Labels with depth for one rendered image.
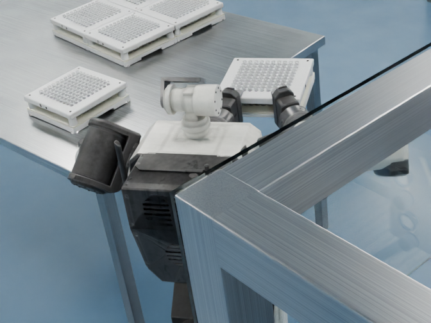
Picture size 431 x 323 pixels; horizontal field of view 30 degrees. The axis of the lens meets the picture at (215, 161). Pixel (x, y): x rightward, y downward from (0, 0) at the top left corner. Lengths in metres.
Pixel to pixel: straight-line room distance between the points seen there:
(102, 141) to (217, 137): 0.25
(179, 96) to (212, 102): 0.07
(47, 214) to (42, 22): 0.91
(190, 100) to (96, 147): 0.24
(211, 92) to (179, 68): 1.24
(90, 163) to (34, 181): 2.36
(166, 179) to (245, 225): 0.87
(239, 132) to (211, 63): 1.19
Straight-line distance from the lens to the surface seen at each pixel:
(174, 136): 1.71
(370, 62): 4.72
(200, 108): 1.64
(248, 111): 2.26
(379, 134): 0.87
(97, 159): 1.75
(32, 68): 3.09
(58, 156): 2.50
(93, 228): 3.66
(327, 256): 0.68
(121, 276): 2.58
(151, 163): 1.64
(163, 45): 3.03
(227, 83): 2.33
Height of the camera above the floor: 2.16
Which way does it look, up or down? 33 degrees down
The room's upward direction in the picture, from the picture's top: 8 degrees counter-clockwise
